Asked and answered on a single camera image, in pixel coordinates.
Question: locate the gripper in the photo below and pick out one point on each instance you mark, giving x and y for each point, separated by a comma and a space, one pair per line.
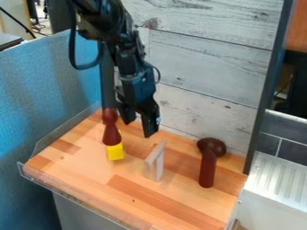
140, 85

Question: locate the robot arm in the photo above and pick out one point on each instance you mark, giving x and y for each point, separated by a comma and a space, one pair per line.
104, 18

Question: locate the light wooden arch block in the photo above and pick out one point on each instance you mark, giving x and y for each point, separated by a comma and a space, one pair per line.
156, 163

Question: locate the dark red pin toy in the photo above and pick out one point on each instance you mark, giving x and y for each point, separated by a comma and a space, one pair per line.
111, 134

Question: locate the yellow block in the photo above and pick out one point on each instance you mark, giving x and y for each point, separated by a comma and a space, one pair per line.
116, 152

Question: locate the dark red mushroom toy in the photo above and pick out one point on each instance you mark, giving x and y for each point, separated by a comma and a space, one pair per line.
208, 161

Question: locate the white toy sink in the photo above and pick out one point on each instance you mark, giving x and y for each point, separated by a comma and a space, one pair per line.
276, 191

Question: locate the grey metal post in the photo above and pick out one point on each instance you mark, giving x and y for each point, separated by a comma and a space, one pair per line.
268, 84

